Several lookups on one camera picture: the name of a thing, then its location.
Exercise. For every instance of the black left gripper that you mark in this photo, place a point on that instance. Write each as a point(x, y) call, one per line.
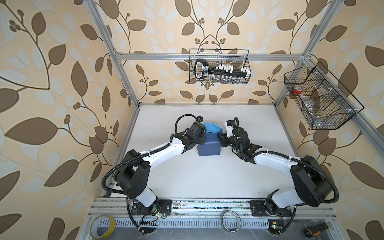
point(203, 137)

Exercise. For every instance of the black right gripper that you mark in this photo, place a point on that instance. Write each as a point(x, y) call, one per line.
point(224, 139)

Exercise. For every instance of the blue wrapping paper sheet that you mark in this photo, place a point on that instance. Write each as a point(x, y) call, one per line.
point(212, 145)

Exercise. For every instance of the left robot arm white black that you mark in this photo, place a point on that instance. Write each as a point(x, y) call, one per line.
point(130, 177)

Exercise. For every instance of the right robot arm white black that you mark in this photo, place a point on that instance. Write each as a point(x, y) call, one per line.
point(311, 184)

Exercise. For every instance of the black tool set in basket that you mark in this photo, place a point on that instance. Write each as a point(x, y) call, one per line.
point(203, 70)

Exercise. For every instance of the orange black screwdriver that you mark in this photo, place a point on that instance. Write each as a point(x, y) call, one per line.
point(315, 230)

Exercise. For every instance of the yellow tape roll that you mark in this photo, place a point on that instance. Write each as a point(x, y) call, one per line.
point(102, 227)

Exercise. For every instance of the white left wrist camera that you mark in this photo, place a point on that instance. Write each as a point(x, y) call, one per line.
point(200, 119)

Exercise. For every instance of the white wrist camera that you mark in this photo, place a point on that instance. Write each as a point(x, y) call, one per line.
point(200, 119)
point(229, 127)

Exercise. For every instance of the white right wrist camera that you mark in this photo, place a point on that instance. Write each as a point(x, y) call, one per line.
point(229, 127)

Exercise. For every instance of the back wall wire basket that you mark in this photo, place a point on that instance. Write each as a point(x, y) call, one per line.
point(235, 57)

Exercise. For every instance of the wall wire basket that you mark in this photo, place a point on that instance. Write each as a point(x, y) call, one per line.
point(326, 103)
point(235, 57)

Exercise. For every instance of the right wall wire basket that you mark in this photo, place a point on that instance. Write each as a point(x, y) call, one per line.
point(326, 103)

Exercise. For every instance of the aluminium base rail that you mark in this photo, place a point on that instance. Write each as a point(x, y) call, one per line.
point(184, 207)

